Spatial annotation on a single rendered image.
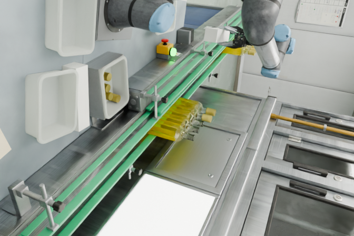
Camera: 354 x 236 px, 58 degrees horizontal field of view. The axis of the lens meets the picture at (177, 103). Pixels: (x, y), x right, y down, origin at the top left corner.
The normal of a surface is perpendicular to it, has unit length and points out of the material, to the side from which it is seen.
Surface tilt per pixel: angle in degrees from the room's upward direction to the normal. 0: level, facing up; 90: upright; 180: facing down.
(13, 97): 0
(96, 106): 90
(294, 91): 90
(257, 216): 90
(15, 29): 0
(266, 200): 90
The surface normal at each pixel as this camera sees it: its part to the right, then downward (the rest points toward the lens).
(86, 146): 0.02, -0.87
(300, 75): -0.41, 0.45
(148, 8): -0.29, -0.18
